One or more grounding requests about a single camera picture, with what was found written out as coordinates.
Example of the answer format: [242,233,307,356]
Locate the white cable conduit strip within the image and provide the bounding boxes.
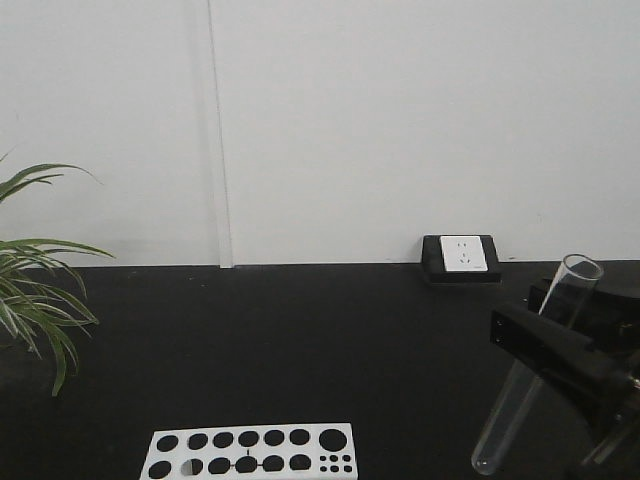
[205,0,234,269]

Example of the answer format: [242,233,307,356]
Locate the white wall power socket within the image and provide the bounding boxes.
[440,235,488,273]

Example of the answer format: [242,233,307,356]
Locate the green potted plant leaves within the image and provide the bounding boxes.
[0,149,116,398]

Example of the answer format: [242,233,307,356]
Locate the tall transparent test tube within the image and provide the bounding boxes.
[471,254,604,475]

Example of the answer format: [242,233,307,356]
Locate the white test tube rack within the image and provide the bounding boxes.
[140,423,359,479]

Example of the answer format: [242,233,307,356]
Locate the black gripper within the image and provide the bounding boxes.
[490,286,639,479]

